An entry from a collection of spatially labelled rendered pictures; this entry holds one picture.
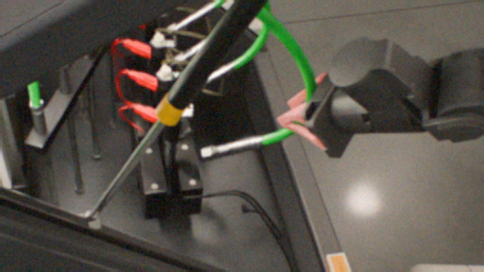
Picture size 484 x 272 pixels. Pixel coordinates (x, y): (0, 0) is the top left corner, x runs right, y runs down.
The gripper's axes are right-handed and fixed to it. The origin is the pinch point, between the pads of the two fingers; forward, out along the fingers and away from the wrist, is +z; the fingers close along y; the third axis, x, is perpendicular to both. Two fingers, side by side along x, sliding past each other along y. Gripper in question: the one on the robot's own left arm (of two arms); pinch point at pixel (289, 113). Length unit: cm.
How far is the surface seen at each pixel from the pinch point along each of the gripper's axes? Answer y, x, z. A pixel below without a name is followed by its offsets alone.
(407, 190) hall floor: -79, 122, 79
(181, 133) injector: 2.4, 0.7, 22.9
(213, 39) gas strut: 19.0, -26.2, -24.3
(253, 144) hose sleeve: 4.1, 1.5, 5.3
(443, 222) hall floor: -73, 132, 66
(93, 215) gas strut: 28.9, -16.8, -5.6
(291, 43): -0.7, -10.4, -7.4
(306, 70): -0.7, -6.3, -6.9
